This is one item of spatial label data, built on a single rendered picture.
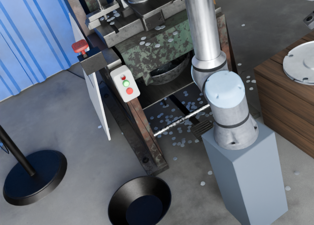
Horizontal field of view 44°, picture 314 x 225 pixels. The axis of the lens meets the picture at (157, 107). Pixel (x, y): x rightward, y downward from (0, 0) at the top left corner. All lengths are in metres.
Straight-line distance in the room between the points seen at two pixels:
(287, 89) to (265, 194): 0.44
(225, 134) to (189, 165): 0.67
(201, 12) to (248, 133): 0.42
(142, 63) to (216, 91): 0.56
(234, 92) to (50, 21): 1.99
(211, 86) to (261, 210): 0.57
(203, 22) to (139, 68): 0.55
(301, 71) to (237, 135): 0.54
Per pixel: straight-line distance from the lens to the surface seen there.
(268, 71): 1.78
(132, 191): 1.91
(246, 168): 1.36
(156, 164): 1.95
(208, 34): 1.25
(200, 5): 1.20
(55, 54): 3.05
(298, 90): 1.66
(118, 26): 1.72
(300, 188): 1.77
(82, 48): 1.56
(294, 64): 1.78
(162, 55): 1.71
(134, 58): 1.67
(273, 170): 1.47
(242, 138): 1.30
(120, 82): 1.56
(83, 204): 2.03
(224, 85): 1.22
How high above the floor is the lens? 1.42
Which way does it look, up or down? 37 degrees down
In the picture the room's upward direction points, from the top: 23 degrees counter-clockwise
